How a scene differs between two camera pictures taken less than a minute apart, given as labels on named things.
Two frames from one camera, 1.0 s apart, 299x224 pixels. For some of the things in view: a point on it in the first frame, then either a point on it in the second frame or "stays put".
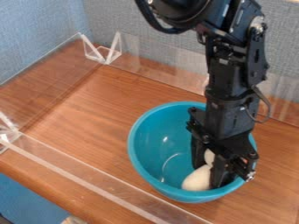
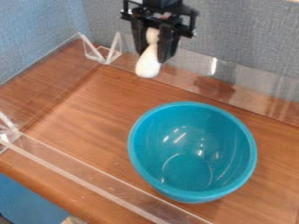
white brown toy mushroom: x=198 y=178 to x=147 y=65
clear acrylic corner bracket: x=102 y=53 stays put
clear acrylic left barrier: x=43 y=81 stays put
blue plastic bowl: x=161 y=151 stays put
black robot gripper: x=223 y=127 to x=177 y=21
